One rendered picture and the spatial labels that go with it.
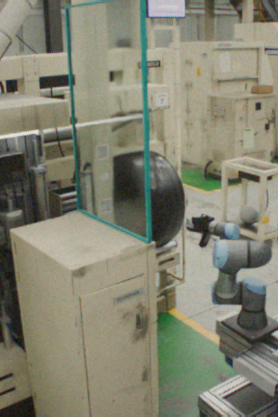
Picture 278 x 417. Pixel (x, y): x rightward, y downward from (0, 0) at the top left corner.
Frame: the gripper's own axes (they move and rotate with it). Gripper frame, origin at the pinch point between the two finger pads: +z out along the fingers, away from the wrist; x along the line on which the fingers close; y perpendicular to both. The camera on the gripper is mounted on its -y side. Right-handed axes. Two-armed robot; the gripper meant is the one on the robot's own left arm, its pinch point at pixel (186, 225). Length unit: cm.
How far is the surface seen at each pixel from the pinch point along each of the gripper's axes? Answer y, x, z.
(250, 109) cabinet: 31, -395, 293
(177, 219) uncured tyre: 2.2, -1.4, 8.9
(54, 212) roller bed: 6, 38, 76
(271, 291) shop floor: -103, -145, 64
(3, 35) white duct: 107, 68, 43
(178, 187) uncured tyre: 19.3, -4.1, 8.8
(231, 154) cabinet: -29, -361, 304
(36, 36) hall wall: 225, -388, 913
